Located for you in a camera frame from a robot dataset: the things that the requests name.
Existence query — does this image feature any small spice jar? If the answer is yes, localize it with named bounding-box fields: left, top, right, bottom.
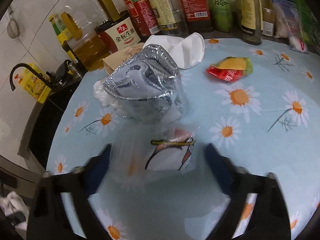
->
left=262, top=8, right=275, bottom=37

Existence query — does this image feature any red label sauce bottle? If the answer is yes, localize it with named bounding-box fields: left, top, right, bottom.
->
left=123, top=0, right=161, bottom=40

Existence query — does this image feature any black curved faucet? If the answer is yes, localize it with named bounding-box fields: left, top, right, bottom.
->
left=9, top=63, right=55, bottom=91

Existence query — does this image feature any white paper napkin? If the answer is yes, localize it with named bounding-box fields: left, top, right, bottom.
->
left=1, top=191, right=29, bottom=231

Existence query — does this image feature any hanging metal strainer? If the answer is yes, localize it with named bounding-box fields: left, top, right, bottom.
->
left=7, top=6, right=20, bottom=39

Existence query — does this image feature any white paper cup lid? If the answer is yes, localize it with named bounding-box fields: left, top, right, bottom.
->
left=143, top=33, right=205, bottom=69

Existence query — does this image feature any black kitchen sink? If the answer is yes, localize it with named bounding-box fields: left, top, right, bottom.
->
left=28, top=81, right=80, bottom=168

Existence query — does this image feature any clear plastic printed bag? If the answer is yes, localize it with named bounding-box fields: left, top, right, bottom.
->
left=110, top=124, right=200, bottom=192

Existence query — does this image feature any brown paper bag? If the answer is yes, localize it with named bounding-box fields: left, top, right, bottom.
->
left=103, top=43, right=144, bottom=74

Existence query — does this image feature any clear bottle beige label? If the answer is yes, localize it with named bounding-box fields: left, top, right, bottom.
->
left=149, top=0, right=188, bottom=37

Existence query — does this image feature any glass bottle yellow label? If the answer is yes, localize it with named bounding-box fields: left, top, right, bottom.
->
left=241, top=0, right=263, bottom=45

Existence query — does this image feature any large cooking oil jug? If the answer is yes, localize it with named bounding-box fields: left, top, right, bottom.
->
left=60, top=0, right=125, bottom=71

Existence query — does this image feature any crushed foil container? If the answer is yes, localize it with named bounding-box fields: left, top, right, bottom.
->
left=93, top=44, right=189, bottom=124

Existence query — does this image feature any light blue daisy tablecloth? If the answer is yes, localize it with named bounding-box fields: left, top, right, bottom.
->
left=46, top=37, right=320, bottom=240

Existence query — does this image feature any red yellow snack packet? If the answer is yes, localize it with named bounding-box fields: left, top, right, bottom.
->
left=206, top=56, right=253, bottom=82

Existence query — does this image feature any small yellow green oil bottle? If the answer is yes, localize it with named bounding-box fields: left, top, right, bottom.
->
left=48, top=14, right=79, bottom=63

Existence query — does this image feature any plastic bag of white goods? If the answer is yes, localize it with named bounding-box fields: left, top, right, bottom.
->
left=270, top=0, right=308, bottom=53

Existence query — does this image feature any green label oil bottle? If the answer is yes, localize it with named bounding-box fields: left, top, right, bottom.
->
left=210, top=0, right=233, bottom=33

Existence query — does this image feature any soy sauce jug white label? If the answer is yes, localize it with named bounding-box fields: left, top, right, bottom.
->
left=95, top=0, right=141, bottom=53

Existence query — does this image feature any dark bottle red label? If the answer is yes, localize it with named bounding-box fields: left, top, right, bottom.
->
left=179, top=0, right=212, bottom=33

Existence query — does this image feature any yellow dish soap pack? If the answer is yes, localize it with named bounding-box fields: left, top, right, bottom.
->
left=14, top=68, right=52, bottom=104

